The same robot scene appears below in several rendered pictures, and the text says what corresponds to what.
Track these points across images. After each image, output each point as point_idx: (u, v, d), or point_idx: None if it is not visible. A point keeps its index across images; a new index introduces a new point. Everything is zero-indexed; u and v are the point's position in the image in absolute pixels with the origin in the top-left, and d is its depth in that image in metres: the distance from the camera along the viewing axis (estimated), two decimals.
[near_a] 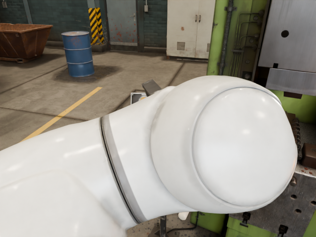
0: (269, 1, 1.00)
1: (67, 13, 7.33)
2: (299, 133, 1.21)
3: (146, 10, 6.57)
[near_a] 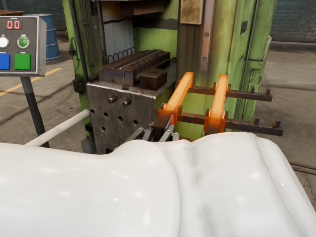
0: None
1: (41, 0, 7.27)
2: (150, 59, 1.15)
3: None
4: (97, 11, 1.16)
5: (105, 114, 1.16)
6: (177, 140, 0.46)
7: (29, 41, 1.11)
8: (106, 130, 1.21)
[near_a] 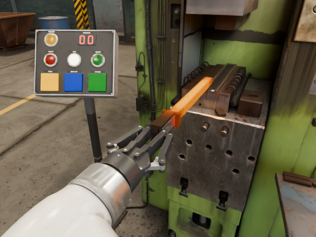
0: None
1: (51, 2, 7.13)
2: (240, 79, 1.01)
3: None
4: (177, 24, 1.02)
5: (187, 140, 1.02)
6: (169, 141, 0.46)
7: (105, 58, 0.97)
8: (184, 158, 1.07)
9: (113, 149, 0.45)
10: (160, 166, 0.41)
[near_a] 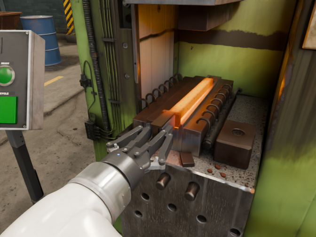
0: None
1: (41, 1, 6.80)
2: (220, 103, 0.68)
3: None
4: (129, 21, 0.69)
5: (143, 193, 0.69)
6: (169, 141, 0.46)
7: (15, 73, 0.64)
8: (142, 214, 0.74)
9: (113, 148, 0.45)
10: (160, 165, 0.41)
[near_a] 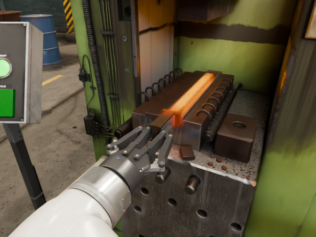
0: None
1: (41, 0, 6.79)
2: (221, 97, 0.67)
3: None
4: (128, 14, 0.68)
5: (143, 187, 0.68)
6: (169, 142, 0.46)
7: (12, 65, 0.63)
8: (141, 210, 0.73)
9: (113, 150, 0.46)
10: (160, 168, 0.41)
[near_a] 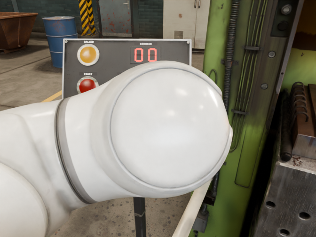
0: None
1: (55, 1, 6.76)
2: None
3: None
4: (283, 29, 0.65)
5: None
6: None
7: None
8: (287, 233, 0.70)
9: None
10: None
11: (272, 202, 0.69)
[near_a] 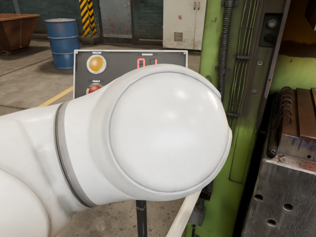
0: None
1: (56, 3, 6.84)
2: None
3: None
4: (270, 41, 0.73)
5: None
6: None
7: None
8: (273, 223, 0.78)
9: None
10: None
11: (260, 195, 0.77)
